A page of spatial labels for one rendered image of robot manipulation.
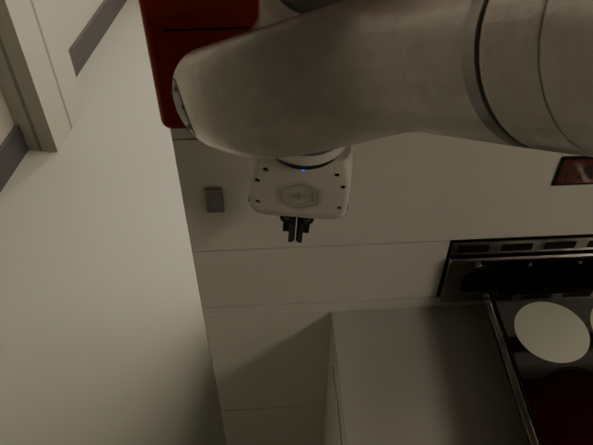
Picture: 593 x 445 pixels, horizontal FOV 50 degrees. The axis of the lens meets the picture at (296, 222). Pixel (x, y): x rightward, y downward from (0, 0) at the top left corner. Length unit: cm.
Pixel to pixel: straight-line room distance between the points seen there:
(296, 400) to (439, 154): 62
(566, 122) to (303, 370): 94
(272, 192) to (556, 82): 42
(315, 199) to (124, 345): 145
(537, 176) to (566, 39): 64
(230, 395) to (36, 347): 99
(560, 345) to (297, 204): 46
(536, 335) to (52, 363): 147
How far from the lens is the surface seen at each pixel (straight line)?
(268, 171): 61
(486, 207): 89
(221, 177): 80
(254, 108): 40
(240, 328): 104
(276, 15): 47
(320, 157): 56
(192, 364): 194
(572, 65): 24
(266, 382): 118
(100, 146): 271
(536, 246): 98
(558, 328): 97
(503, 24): 27
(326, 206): 64
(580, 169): 89
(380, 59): 35
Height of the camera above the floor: 164
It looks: 46 degrees down
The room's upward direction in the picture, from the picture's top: straight up
